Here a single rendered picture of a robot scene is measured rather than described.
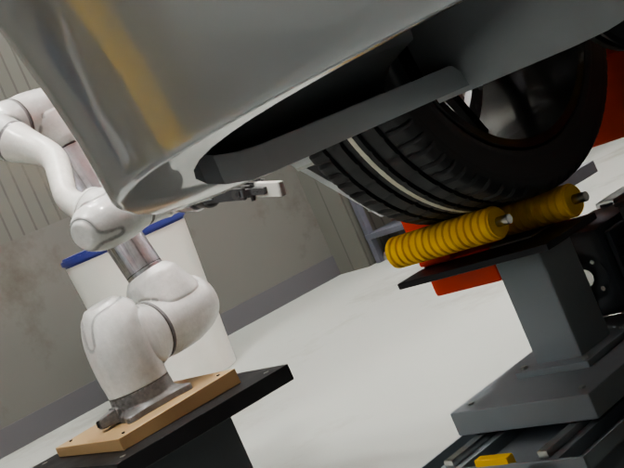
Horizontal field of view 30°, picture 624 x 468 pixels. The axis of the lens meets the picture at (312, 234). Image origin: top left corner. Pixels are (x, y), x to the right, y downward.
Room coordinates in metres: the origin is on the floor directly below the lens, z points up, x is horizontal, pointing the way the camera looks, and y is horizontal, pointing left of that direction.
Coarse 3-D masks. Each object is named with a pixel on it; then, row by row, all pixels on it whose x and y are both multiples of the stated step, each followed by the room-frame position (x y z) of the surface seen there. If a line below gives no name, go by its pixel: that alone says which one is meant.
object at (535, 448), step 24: (504, 432) 1.96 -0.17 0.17; (528, 432) 1.97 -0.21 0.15; (552, 432) 1.92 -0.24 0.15; (576, 432) 1.80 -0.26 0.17; (600, 432) 1.80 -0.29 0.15; (456, 456) 1.90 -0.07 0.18; (480, 456) 1.85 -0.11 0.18; (504, 456) 1.80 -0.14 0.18; (528, 456) 1.85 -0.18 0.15; (552, 456) 1.74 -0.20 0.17; (576, 456) 1.75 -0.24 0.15; (600, 456) 1.71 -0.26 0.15
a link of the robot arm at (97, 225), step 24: (0, 144) 2.78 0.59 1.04; (24, 144) 2.76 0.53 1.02; (48, 144) 2.73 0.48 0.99; (48, 168) 2.65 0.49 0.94; (72, 192) 2.51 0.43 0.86; (96, 192) 2.45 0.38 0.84; (72, 216) 2.42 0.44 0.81; (96, 216) 2.39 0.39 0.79; (120, 216) 2.41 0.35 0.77; (144, 216) 2.46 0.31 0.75; (96, 240) 2.39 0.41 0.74; (120, 240) 2.42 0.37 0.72
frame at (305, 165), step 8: (480, 88) 2.28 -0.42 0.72; (464, 96) 2.32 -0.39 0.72; (472, 96) 2.25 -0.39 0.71; (480, 96) 2.27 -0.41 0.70; (472, 104) 2.25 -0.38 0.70; (480, 104) 2.26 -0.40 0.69; (480, 112) 2.26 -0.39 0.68; (304, 160) 1.97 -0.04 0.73; (296, 168) 2.00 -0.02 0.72; (304, 168) 1.99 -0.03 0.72; (312, 168) 2.00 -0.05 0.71; (312, 176) 2.01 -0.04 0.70; (320, 176) 2.01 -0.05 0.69; (328, 184) 2.03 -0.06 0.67; (352, 200) 2.06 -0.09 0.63
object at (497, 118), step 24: (576, 48) 2.07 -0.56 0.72; (528, 72) 2.15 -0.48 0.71; (552, 72) 2.10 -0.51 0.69; (576, 72) 2.05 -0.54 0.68; (504, 96) 2.18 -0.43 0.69; (528, 96) 2.12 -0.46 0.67; (552, 96) 2.06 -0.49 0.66; (576, 96) 2.02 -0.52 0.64; (456, 120) 1.81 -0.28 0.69; (480, 120) 2.20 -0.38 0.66; (504, 120) 2.14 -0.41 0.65; (528, 120) 2.07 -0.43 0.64; (552, 120) 1.99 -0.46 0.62; (504, 144) 1.86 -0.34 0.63; (528, 144) 1.90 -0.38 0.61
